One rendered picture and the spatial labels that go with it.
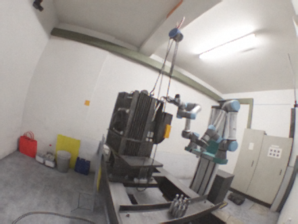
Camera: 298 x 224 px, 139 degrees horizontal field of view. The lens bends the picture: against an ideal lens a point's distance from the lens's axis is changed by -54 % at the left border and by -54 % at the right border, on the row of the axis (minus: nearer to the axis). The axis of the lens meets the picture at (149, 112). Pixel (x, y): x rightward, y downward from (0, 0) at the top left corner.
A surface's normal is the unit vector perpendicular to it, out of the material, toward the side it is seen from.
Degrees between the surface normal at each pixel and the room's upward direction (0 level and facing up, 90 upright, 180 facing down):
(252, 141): 90
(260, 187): 90
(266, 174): 90
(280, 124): 90
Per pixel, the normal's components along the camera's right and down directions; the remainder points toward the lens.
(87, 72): 0.39, 0.02
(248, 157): -0.88, -0.27
